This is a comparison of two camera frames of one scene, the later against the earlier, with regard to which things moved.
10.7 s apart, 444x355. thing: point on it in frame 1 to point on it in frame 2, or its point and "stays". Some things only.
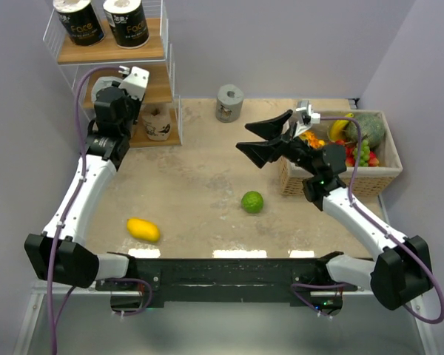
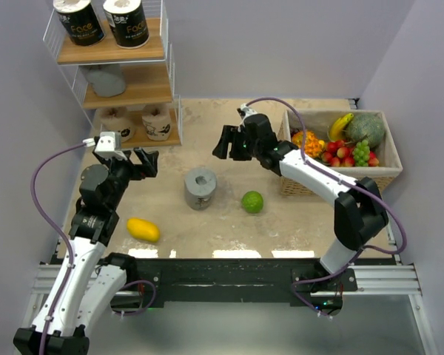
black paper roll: x=80 y=21 stays
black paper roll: x=128 y=23 stays
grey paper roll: x=229 y=103 to x=200 y=185
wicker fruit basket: x=365 y=182 stays
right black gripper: x=261 y=153 to x=231 y=134
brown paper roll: x=157 y=120 stays
